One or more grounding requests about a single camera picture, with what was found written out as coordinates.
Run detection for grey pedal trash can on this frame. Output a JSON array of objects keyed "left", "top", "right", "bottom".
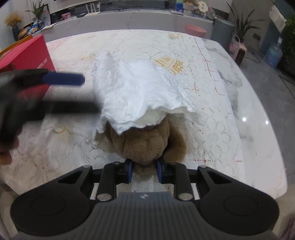
[{"left": 211, "top": 18, "right": 235, "bottom": 51}]

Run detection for pink waste bin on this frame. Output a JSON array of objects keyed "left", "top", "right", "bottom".
[{"left": 185, "top": 25, "right": 207, "bottom": 38}]

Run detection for white fluffy towel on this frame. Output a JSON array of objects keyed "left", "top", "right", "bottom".
[{"left": 86, "top": 52, "right": 207, "bottom": 143}]

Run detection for hanging white paper calendar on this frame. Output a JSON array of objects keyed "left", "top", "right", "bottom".
[{"left": 269, "top": 5, "right": 287, "bottom": 32}]

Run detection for white wifi router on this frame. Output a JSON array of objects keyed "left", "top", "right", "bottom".
[{"left": 85, "top": 2, "right": 100, "bottom": 16}]

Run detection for red gift box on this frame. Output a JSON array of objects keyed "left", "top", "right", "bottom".
[{"left": 1, "top": 35, "right": 55, "bottom": 99}]

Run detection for white marble tv cabinet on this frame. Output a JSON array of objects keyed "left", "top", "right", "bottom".
[{"left": 33, "top": 9, "right": 213, "bottom": 42}]

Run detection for dried flowers in dark vase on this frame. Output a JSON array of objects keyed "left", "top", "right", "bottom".
[{"left": 4, "top": 12, "right": 21, "bottom": 42}]

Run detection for orange storage box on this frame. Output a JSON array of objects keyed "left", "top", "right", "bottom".
[{"left": 0, "top": 35, "right": 33, "bottom": 58}]

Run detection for green plant in glass vase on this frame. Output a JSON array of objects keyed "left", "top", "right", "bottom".
[{"left": 26, "top": 1, "right": 51, "bottom": 30}]

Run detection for teddy bear on cabinet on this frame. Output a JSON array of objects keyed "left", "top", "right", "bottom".
[{"left": 183, "top": 0, "right": 195, "bottom": 11}]

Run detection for pink space heater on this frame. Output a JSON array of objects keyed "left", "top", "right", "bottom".
[{"left": 229, "top": 35, "right": 247, "bottom": 66}]

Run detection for brown plush toy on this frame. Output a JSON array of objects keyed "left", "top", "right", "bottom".
[{"left": 105, "top": 113, "right": 188, "bottom": 173}]

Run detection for green floor plant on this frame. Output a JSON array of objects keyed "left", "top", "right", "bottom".
[{"left": 226, "top": 3, "right": 265, "bottom": 43}]

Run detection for blue water jug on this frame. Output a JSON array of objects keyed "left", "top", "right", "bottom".
[{"left": 264, "top": 37, "right": 282, "bottom": 68}]

